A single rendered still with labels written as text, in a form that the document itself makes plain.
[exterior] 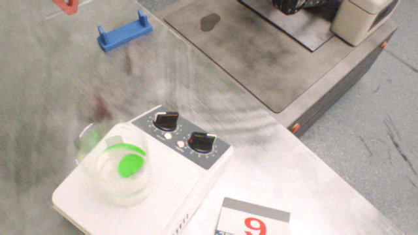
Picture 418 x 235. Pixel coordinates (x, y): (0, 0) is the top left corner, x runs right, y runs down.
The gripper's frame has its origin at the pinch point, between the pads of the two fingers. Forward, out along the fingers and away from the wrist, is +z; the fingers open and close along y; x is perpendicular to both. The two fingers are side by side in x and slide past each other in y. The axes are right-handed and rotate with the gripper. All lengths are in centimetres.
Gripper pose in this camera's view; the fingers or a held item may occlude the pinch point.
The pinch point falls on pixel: (70, 8)
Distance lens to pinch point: 53.9
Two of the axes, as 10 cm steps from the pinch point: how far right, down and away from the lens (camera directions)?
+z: -0.4, 5.4, 8.4
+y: 5.9, 6.9, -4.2
